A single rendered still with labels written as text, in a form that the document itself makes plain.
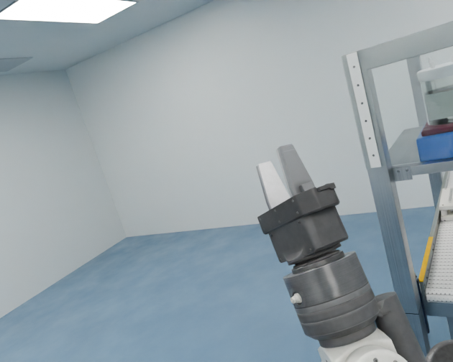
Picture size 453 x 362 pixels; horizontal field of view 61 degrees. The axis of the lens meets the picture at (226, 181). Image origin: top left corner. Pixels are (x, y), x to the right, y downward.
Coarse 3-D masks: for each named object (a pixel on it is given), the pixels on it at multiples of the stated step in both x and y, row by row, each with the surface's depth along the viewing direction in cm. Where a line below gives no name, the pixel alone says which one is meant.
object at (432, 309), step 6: (438, 228) 170; (426, 282) 134; (426, 300) 132; (426, 306) 132; (432, 306) 131; (438, 306) 130; (444, 306) 129; (450, 306) 128; (426, 312) 133; (432, 312) 132; (438, 312) 131; (444, 312) 130; (450, 312) 129
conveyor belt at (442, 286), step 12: (444, 228) 166; (444, 240) 157; (444, 252) 148; (432, 264) 142; (444, 264) 140; (432, 276) 136; (444, 276) 134; (432, 288) 129; (444, 288) 127; (432, 300) 128; (444, 300) 126
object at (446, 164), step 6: (420, 162) 117; (426, 162) 115; (432, 162) 114; (438, 162) 112; (444, 162) 111; (450, 162) 110; (414, 168) 116; (420, 168) 115; (426, 168) 114; (432, 168) 113; (438, 168) 113; (444, 168) 112; (450, 168) 111; (414, 174) 117; (420, 174) 116
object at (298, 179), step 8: (288, 144) 45; (280, 152) 44; (288, 152) 45; (296, 152) 45; (280, 160) 44; (288, 160) 44; (296, 160) 45; (288, 168) 44; (296, 168) 44; (304, 168) 45; (288, 176) 44; (296, 176) 44; (304, 176) 44; (288, 184) 44; (296, 184) 43; (304, 184) 43; (312, 184) 43; (296, 192) 43
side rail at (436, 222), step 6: (444, 174) 221; (444, 180) 211; (444, 186) 203; (438, 204) 184; (438, 210) 177; (438, 216) 172; (438, 222) 170; (432, 228) 162; (432, 234) 157; (432, 246) 150; (432, 252) 149; (426, 270) 135; (426, 276) 134; (420, 282) 128
